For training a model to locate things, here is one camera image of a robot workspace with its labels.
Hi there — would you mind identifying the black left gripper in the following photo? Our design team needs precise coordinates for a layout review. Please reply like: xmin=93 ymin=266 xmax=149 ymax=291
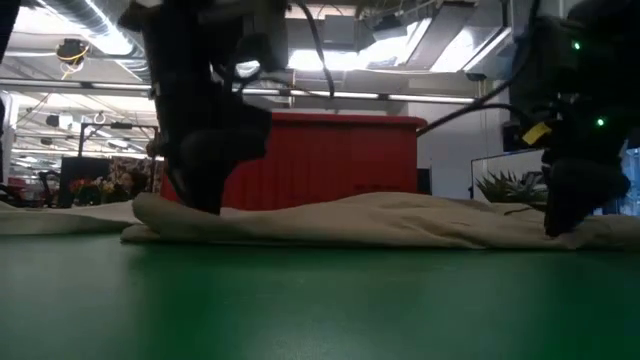
xmin=118 ymin=0 xmax=275 ymax=217

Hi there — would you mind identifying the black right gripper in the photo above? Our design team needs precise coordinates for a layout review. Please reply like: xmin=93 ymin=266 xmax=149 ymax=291
xmin=509 ymin=14 xmax=640 ymax=239

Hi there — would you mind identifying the beige garment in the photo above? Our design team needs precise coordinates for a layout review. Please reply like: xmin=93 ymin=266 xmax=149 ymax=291
xmin=119 ymin=191 xmax=640 ymax=252

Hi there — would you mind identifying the red plastic laundry bin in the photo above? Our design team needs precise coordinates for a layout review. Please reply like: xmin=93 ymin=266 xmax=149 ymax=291
xmin=159 ymin=112 xmax=429 ymax=211

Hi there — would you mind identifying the person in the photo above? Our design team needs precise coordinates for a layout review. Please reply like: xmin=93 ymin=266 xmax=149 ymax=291
xmin=114 ymin=169 xmax=150 ymax=202

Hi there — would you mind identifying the small potted succulent plant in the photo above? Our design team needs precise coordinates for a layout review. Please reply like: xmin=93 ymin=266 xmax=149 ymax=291
xmin=474 ymin=169 xmax=551 ymax=214

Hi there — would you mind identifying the white partition panel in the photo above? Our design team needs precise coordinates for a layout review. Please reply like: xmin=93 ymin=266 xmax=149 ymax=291
xmin=468 ymin=148 xmax=547 ymax=201

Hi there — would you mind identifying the bunch of flowers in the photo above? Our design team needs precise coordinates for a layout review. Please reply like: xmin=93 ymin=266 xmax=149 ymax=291
xmin=68 ymin=175 xmax=121 ymax=206

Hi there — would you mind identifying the black board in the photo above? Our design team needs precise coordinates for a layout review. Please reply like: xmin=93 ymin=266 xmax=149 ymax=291
xmin=58 ymin=156 xmax=114 ymax=207

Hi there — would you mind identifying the white bonavita tote bag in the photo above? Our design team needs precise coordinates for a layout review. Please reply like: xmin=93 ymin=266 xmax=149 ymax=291
xmin=0 ymin=199 xmax=142 ymax=237

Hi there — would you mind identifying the long ceiling light bar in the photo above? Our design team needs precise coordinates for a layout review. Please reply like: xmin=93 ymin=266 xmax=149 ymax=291
xmin=0 ymin=77 xmax=476 ymax=105

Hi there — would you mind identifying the green table mat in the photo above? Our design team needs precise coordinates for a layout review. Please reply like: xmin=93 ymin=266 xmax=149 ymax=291
xmin=0 ymin=232 xmax=640 ymax=360

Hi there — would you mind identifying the grey ceiling unit box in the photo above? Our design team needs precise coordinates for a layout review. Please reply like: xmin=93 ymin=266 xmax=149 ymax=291
xmin=322 ymin=13 xmax=360 ymax=51

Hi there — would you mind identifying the yellow cable tag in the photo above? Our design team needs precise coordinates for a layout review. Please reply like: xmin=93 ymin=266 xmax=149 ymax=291
xmin=520 ymin=121 xmax=553 ymax=146

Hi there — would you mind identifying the black metal stand frame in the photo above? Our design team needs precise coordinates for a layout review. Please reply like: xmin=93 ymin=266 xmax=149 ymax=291
xmin=77 ymin=121 xmax=161 ymax=201

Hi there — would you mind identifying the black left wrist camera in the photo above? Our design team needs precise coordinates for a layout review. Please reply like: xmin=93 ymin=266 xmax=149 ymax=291
xmin=232 ymin=0 xmax=290 ymax=81

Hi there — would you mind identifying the black cable with tag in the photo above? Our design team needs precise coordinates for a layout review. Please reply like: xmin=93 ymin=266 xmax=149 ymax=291
xmin=416 ymin=101 xmax=531 ymax=138

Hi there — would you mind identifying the black camera cable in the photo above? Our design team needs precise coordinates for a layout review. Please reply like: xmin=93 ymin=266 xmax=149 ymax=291
xmin=293 ymin=0 xmax=337 ymax=100

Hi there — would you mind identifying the black yellow ceiling cable reel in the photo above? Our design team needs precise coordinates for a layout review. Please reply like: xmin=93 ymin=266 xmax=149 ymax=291
xmin=54 ymin=38 xmax=92 ymax=66

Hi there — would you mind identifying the round silver ceiling duct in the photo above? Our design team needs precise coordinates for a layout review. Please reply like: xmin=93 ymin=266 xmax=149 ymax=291
xmin=42 ymin=0 xmax=169 ymax=84

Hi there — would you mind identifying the rectangular metal ceiling duct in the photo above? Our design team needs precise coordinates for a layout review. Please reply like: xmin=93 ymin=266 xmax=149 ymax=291
xmin=402 ymin=0 xmax=516 ymax=81

